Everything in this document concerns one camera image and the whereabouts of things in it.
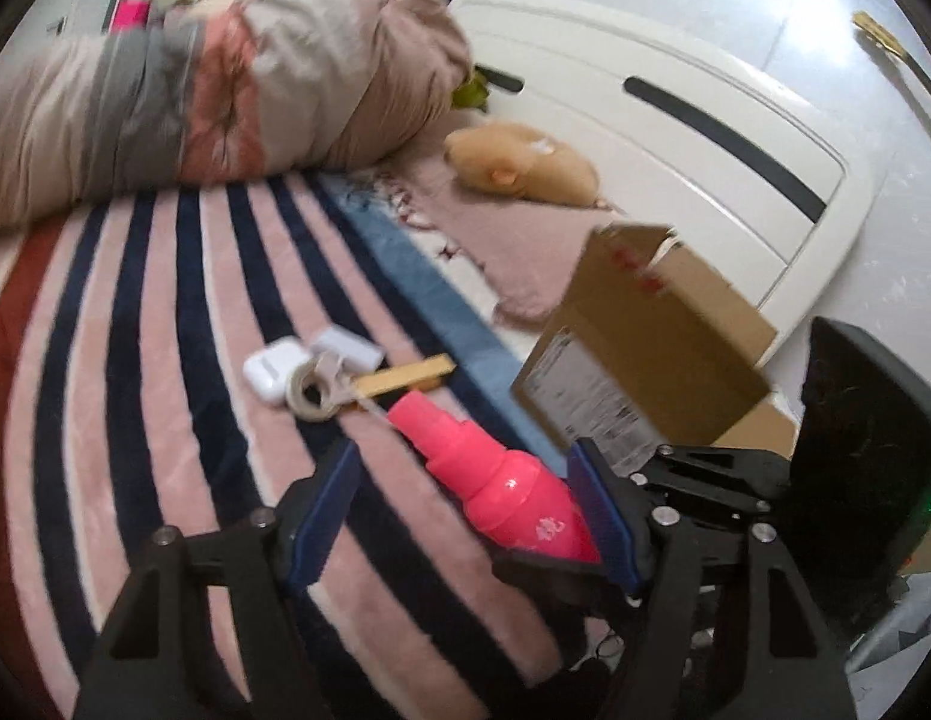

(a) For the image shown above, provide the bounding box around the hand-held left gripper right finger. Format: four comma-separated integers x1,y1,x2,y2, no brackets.
566,436,860,720

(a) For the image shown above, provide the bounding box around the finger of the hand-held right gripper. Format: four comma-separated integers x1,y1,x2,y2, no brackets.
493,547,640,632
630,444,792,533

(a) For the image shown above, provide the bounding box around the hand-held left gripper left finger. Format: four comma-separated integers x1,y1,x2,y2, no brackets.
71,436,365,720

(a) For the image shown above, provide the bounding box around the pink spray bottle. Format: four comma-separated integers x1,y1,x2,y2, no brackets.
388,390,603,565

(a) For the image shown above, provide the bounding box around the brown cardboard box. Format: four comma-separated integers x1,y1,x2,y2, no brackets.
510,223,800,475

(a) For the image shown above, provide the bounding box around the beige tape roll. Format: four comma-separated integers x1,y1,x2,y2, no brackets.
285,355,355,422

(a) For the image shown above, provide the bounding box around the white earbud case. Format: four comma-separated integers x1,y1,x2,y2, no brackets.
244,341,314,410

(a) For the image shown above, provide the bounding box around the yellow wooden stick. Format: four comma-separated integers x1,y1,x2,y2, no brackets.
351,354,458,400

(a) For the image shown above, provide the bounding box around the small white box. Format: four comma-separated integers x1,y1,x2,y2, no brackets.
309,325,384,374

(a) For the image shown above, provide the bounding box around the striped pink navy blanket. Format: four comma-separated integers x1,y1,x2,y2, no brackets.
0,172,612,720

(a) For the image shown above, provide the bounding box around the pink fluffy mat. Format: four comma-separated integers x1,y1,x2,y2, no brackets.
345,127,633,328

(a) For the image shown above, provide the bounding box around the white bed headboard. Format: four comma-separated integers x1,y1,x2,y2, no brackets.
446,0,899,392

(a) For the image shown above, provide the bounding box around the tan plush toy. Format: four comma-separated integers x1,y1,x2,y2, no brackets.
444,122,603,208

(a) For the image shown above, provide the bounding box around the folded beige pink quilt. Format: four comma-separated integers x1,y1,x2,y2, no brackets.
0,0,475,235

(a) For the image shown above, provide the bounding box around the green toy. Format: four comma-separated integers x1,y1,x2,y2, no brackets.
451,66,491,110

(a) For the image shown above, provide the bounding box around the bright pink item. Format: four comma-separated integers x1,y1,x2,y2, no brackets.
108,0,152,33

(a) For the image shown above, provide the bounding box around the gold wall fixture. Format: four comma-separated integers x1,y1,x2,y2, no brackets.
851,11,909,62

